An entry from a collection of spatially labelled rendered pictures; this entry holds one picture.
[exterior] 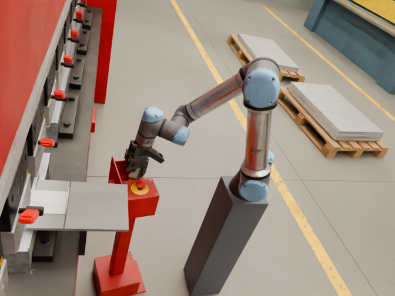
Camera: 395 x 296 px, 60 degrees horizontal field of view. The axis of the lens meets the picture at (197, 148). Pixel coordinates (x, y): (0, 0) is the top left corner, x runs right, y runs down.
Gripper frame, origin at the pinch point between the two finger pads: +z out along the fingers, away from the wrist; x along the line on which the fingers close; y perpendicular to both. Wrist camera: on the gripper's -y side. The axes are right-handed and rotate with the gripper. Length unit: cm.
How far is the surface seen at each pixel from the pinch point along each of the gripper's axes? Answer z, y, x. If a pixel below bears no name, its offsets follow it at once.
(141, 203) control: -0.3, 2.4, 15.1
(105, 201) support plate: -23.6, 25.5, 33.7
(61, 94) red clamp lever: -53, 40, 24
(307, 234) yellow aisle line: 61, -149, 3
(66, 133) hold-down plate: -13.5, 29.3, -13.1
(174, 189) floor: 69, -63, -57
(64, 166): -10.4, 31.6, 3.3
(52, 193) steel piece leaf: -23, 40, 28
